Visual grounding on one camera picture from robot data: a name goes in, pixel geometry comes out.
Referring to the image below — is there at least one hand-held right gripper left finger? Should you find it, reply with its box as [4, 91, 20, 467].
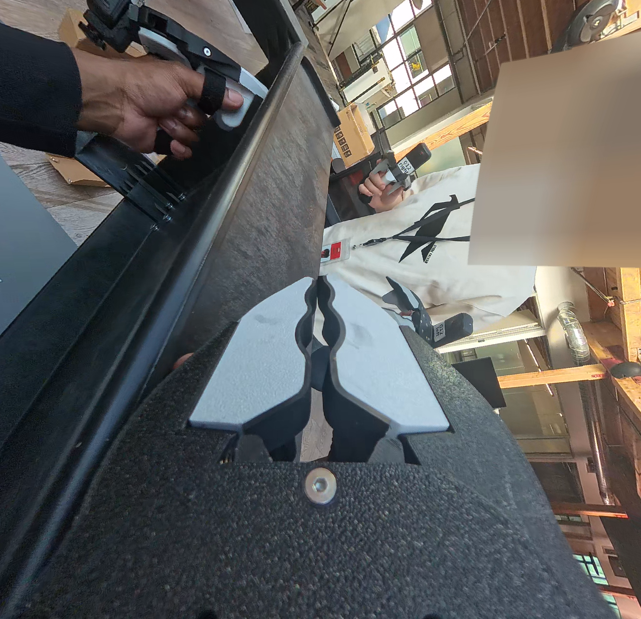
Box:
[188, 276, 319, 435]

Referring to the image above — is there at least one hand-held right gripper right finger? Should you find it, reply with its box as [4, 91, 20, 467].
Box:
[318, 273, 450, 439]

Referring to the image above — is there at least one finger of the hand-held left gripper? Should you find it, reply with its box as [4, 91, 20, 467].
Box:
[239, 67, 269, 100]

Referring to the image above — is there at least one black plastic cart tray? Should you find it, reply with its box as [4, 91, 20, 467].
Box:
[0, 0, 342, 619]

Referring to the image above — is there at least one person's left forearm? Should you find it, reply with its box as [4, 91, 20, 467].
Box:
[0, 23, 83, 158]

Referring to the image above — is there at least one person's left hand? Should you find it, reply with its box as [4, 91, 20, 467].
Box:
[72, 48, 246, 160]

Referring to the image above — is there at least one cardboard box with black icons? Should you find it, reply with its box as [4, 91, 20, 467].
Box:
[333, 103, 375, 165]

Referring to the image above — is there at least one white badge holder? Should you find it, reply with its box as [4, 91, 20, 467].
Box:
[320, 238, 351, 265]

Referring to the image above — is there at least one black-framed window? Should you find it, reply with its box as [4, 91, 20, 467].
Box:
[333, 0, 459, 129]

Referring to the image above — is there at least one flat cardboard piece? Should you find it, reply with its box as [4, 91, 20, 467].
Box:
[46, 152, 166, 188]

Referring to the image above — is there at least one wooden beam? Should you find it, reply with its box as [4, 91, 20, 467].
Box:
[393, 100, 494, 161]

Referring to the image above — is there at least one frosted glass partition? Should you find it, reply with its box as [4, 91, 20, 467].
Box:
[408, 133, 484, 171]

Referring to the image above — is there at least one round grey ceiling fixture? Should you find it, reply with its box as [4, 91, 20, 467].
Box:
[551, 0, 627, 54]

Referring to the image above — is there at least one silver flexible duct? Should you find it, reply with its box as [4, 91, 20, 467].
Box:
[557, 301, 592, 364]

